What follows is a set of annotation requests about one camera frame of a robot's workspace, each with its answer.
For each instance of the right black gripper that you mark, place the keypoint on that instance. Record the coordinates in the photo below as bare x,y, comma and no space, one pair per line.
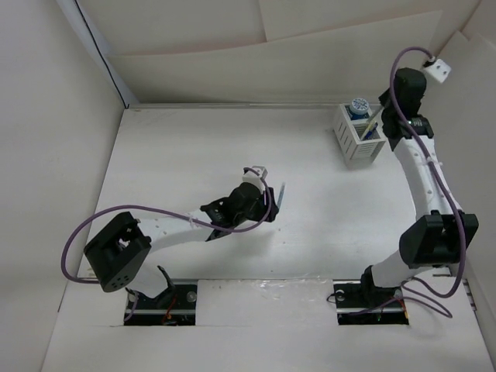
382,98

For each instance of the yellow pen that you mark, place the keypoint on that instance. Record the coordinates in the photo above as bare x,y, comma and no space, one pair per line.
370,125

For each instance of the clear light-blue pen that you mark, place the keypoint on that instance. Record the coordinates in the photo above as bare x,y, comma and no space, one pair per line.
280,196

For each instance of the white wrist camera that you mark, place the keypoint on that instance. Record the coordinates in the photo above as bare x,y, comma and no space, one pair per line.
437,69
255,175

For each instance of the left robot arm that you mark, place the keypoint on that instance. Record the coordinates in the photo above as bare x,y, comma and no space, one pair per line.
117,254

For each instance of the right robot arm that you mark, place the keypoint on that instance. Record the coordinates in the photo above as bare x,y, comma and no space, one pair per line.
442,231

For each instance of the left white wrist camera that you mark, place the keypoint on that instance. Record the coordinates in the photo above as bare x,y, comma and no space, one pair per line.
255,175

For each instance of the white two-compartment organizer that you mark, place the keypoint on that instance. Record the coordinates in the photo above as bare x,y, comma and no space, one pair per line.
357,153

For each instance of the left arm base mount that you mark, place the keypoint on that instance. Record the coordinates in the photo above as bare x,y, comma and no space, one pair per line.
174,306

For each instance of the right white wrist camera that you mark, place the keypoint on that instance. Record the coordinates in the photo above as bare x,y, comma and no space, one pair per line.
437,69

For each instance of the blue patterned tape roll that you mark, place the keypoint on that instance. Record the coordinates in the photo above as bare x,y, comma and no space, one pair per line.
358,108

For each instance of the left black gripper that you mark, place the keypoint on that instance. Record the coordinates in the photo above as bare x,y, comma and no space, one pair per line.
261,201

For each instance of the purple ink refill pen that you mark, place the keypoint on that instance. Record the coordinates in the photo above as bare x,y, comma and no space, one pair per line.
372,119

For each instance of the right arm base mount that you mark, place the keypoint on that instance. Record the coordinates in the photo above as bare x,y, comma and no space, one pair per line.
358,303

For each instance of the blue gel pen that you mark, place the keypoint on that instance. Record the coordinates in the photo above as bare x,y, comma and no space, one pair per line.
368,134

